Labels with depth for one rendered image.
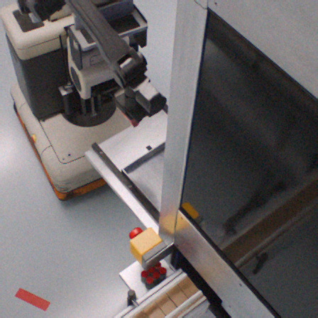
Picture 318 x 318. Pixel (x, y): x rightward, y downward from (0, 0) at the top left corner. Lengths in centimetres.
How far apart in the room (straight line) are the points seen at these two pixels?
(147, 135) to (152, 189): 21
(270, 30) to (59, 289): 195
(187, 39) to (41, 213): 190
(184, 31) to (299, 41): 24
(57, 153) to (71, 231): 38
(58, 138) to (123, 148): 83
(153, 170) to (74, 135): 90
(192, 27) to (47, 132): 179
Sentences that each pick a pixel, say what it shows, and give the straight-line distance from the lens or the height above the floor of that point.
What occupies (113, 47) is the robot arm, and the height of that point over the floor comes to 139.
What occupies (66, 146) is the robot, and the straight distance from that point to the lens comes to 247.
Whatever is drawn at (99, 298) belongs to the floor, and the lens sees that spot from 242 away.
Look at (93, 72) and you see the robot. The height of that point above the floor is 80.
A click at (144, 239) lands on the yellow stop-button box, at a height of 103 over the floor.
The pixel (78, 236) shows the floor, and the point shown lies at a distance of 255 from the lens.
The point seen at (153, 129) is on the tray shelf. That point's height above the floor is 88.
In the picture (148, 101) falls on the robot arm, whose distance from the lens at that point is 130.
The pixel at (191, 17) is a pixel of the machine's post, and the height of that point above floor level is 177.
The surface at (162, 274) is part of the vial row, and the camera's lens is 147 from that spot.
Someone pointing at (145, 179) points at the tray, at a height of 88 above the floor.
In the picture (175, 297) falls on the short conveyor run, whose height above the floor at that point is 93.
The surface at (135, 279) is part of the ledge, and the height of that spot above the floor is 88.
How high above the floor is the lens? 229
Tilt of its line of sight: 56 degrees down
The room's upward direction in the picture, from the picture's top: 5 degrees clockwise
